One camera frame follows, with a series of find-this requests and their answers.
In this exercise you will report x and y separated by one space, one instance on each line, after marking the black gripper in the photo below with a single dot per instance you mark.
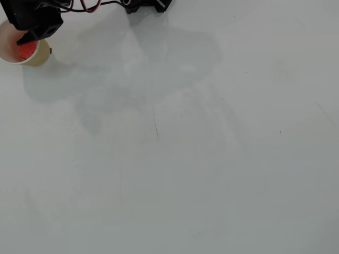
39 31

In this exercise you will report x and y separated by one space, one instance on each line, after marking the beige paper cup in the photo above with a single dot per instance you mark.
39 56

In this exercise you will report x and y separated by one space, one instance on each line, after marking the red speckled foam cube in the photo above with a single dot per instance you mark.
27 51

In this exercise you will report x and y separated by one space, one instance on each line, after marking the black bar-shaped wrist webcam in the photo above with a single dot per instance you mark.
29 22

